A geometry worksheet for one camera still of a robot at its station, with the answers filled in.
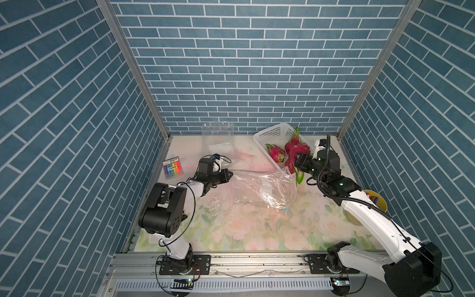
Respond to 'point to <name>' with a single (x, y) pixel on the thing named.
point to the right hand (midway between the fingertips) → (303, 156)
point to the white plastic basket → (276, 134)
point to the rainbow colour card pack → (172, 167)
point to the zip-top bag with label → (218, 138)
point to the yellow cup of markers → (375, 198)
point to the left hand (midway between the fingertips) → (236, 174)
